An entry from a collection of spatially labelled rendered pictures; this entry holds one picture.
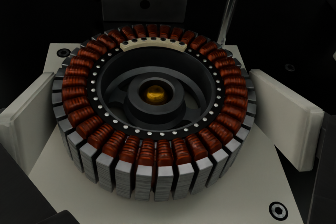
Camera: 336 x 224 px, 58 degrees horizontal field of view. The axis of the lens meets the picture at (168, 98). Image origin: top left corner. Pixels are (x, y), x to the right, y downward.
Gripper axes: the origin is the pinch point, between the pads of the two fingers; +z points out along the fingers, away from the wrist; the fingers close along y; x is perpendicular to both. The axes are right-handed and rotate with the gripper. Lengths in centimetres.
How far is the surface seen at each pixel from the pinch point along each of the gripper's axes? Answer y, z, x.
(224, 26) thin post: 5.7, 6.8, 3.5
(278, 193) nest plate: 6.5, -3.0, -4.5
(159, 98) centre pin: 0.1, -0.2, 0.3
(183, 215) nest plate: 1.0, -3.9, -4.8
